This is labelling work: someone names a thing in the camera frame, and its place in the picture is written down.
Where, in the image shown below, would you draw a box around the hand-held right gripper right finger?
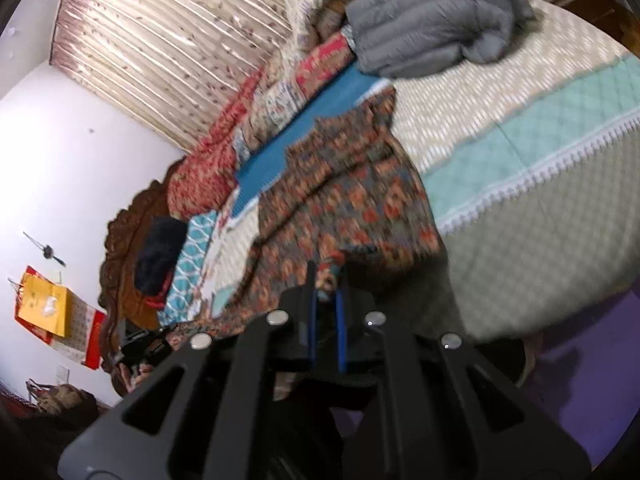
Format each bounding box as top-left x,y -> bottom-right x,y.
335,280 -> 592,480

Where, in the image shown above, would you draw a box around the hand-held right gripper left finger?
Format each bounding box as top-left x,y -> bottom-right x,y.
60,261 -> 318,480

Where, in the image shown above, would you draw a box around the dark floral print garment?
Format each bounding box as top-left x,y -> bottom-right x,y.
170,87 -> 446,343

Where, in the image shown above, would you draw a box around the carved brown wooden headboard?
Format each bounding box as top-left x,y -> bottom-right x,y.
97,160 -> 193,401

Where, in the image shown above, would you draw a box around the brown bag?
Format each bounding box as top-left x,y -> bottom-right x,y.
25,377 -> 99,417

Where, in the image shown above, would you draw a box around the yellow paper bag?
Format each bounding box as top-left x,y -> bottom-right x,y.
15,267 -> 74,339

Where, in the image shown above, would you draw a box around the teal lattice pattern pillow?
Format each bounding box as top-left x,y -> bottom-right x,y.
157,210 -> 219,326

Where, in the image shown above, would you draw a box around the red patchwork floral quilt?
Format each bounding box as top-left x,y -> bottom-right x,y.
167,30 -> 358,221

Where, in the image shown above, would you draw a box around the beige floral curtain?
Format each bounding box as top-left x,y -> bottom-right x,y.
50,0 -> 313,155

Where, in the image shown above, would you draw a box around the cream knit blanket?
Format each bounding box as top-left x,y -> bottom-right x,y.
284,0 -> 396,53

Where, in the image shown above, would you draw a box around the grey down jacket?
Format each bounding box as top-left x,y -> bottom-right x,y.
345,0 -> 538,79

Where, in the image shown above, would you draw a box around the cream and blue quilted bedspread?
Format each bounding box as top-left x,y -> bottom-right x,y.
200,0 -> 640,346

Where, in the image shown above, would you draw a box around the red wall calendar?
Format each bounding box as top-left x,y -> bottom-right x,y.
20,265 -> 109,372

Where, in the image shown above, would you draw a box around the black wall hanger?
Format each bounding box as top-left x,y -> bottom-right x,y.
22,231 -> 67,268

